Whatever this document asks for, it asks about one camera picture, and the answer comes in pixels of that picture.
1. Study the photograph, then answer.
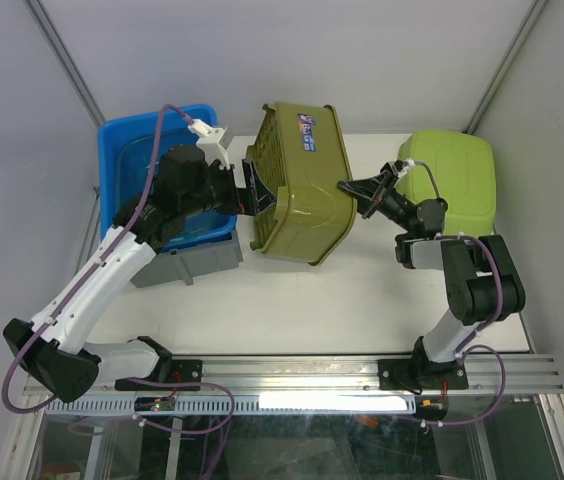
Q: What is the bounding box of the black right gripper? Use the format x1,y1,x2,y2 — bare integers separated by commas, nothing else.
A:
335,169,415,235

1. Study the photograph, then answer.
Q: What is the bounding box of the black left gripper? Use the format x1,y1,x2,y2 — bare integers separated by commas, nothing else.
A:
182,159,277,219

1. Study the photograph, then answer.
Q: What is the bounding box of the olive green slotted basket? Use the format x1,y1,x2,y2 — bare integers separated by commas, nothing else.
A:
246,102,357,266

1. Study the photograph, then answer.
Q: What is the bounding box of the bright green plastic tub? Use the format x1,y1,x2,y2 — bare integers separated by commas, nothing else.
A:
397,130,497,237

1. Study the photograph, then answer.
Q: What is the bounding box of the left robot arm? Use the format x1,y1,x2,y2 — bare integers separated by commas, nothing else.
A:
3,145,277,403

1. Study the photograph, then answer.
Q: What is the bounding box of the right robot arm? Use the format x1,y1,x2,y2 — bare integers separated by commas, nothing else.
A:
338,165,526,394

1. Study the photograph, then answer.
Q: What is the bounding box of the clear container inside bin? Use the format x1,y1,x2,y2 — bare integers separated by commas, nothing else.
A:
113,128,237,250

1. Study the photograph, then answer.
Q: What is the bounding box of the grey plastic crate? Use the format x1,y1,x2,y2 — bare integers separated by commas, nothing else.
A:
131,230,243,288

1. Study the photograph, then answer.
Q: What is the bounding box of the blue plastic bin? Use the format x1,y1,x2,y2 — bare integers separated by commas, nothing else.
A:
97,102,239,254

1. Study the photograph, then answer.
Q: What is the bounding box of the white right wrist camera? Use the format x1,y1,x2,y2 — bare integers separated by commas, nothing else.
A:
390,158,419,178

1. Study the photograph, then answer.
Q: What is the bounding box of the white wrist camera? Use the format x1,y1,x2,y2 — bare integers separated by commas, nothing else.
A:
188,119,232,170
390,158,419,178

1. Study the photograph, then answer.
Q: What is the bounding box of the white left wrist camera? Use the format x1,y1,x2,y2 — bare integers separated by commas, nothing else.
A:
188,119,232,170

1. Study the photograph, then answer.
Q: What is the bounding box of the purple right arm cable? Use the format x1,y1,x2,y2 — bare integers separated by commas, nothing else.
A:
411,159,508,429

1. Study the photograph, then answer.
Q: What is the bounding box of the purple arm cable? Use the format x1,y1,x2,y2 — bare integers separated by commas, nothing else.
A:
411,159,508,429
1,103,198,415

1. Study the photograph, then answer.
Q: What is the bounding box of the aluminium rail frame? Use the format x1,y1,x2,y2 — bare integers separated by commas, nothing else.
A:
24,187,562,401

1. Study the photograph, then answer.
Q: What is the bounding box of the white slotted cable duct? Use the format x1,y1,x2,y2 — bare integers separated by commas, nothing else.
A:
46,392,416,417

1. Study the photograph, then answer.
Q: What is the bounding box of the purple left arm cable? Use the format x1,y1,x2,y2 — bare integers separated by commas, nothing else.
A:
1,103,198,415

